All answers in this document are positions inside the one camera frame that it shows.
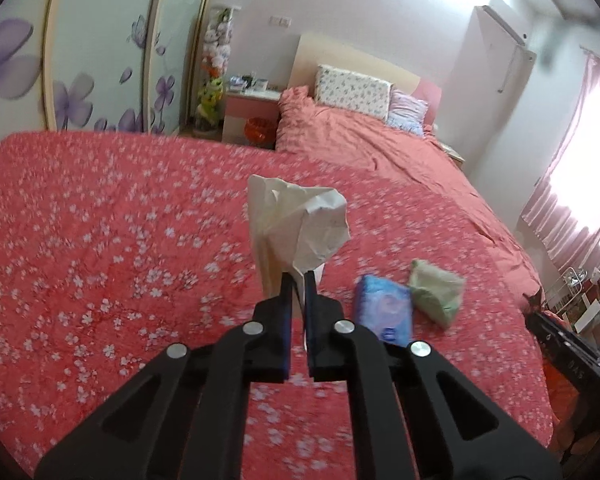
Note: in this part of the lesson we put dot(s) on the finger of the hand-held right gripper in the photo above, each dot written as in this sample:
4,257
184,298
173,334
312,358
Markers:
534,304

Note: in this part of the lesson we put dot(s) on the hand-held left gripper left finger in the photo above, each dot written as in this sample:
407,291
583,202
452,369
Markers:
285,330

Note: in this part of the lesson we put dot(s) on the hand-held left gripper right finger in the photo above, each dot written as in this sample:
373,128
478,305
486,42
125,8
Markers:
311,330

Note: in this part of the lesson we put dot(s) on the blue tissue packet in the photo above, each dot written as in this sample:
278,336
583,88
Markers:
382,307

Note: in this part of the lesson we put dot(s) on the green tissue packet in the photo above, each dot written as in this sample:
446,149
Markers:
437,295

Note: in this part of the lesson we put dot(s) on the pink curtain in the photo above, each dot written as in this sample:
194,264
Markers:
570,195

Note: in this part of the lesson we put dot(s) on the wooden bedside table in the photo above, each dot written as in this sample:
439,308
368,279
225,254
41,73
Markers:
452,152

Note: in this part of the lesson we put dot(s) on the red floral blanket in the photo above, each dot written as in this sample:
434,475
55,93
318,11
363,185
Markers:
130,235

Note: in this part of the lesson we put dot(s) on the pink duvet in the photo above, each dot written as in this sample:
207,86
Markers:
380,145

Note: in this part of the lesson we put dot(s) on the pink and white nightstand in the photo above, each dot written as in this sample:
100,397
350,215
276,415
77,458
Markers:
242,107

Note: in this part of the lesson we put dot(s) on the pink striped pillow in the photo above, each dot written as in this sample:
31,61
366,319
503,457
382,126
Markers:
407,112

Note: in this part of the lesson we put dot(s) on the white floral pillow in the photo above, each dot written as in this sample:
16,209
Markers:
352,90

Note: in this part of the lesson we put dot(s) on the tube of plush toys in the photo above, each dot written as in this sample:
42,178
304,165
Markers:
217,65

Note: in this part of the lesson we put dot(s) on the beige and pink headboard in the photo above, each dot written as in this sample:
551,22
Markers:
330,52

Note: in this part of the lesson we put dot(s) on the wardrobe with purple flowers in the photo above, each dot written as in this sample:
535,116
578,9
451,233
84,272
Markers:
95,35

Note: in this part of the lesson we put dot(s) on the white wall socket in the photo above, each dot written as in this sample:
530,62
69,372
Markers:
280,21

